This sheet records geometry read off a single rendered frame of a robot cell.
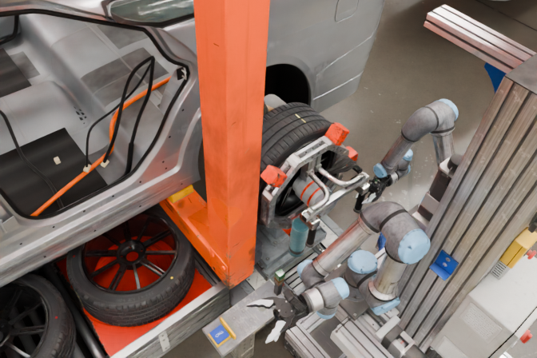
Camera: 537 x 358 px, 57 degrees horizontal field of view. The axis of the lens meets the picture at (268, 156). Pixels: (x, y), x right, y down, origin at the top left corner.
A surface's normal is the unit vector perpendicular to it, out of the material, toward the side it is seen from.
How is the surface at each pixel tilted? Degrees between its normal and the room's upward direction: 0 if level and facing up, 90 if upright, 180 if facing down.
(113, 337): 0
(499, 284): 0
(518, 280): 0
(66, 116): 54
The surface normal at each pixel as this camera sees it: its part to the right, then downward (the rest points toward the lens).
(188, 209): 0.05, -0.67
